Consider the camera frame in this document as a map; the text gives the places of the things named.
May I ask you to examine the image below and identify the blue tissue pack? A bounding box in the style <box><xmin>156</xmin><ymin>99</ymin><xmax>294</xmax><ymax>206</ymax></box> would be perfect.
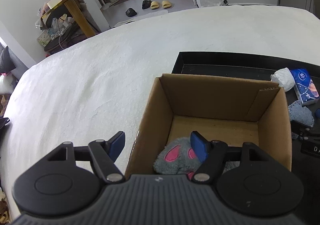
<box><xmin>290</xmin><ymin>69</ymin><xmax>319</xmax><ymax>106</ymax></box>

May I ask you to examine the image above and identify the blue grey sock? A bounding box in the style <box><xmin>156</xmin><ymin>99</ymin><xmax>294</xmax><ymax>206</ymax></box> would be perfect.
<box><xmin>288</xmin><ymin>101</ymin><xmax>315</xmax><ymax>127</ymax></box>

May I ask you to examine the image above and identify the grey pink paw plush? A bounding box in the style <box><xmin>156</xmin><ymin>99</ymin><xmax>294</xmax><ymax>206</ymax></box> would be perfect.
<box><xmin>153</xmin><ymin>136</ymin><xmax>240</xmax><ymax>179</ymax></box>

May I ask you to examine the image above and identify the white soft ball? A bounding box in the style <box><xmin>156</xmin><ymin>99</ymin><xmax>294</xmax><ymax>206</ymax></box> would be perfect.
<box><xmin>270</xmin><ymin>68</ymin><xmax>295</xmax><ymax>92</ymax></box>

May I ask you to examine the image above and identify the brown cardboard box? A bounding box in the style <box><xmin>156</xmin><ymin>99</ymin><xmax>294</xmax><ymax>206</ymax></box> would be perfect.
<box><xmin>125</xmin><ymin>74</ymin><xmax>292</xmax><ymax>176</ymax></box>

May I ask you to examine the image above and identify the white bed cover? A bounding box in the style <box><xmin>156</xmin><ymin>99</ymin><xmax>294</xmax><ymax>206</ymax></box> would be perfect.
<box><xmin>1</xmin><ymin>5</ymin><xmax>319</xmax><ymax>218</ymax></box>

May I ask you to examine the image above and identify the black tray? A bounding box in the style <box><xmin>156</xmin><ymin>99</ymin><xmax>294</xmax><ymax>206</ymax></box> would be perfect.
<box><xmin>172</xmin><ymin>52</ymin><xmax>319</xmax><ymax>189</ymax></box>

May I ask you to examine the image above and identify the black pillow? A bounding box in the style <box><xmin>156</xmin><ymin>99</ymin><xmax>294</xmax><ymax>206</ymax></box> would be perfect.
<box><xmin>0</xmin><ymin>47</ymin><xmax>16</xmax><ymax>74</ymax></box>

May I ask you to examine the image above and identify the black slipper near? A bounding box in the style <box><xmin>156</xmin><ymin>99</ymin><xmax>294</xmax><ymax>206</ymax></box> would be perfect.
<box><xmin>125</xmin><ymin>8</ymin><xmax>137</xmax><ymax>17</ymax></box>

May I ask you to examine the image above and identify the clear plastic bag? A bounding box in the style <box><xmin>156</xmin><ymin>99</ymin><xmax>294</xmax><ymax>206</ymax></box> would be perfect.
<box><xmin>203</xmin><ymin>0</ymin><xmax>229</xmax><ymax>7</ymax></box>

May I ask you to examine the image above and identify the yellow round table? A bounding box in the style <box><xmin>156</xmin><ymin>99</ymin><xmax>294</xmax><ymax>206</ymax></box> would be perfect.
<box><xmin>41</xmin><ymin>0</ymin><xmax>95</xmax><ymax>38</ymax></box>

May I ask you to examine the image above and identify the left yellow slipper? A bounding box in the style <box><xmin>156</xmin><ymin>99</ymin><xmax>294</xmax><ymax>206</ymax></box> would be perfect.
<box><xmin>150</xmin><ymin>1</ymin><xmax>159</xmax><ymax>10</ymax></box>

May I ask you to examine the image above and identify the yellow slipper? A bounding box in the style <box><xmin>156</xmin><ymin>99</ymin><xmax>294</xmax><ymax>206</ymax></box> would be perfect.
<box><xmin>150</xmin><ymin>1</ymin><xmax>159</xmax><ymax>10</ymax></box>
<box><xmin>162</xmin><ymin>0</ymin><xmax>172</xmax><ymax>9</ymax></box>

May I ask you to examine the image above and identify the right yellow slipper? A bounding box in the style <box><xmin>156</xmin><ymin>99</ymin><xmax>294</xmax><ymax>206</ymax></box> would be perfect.
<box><xmin>162</xmin><ymin>0</ymin><xmax>172</xmax><ymax>9</ymax></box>

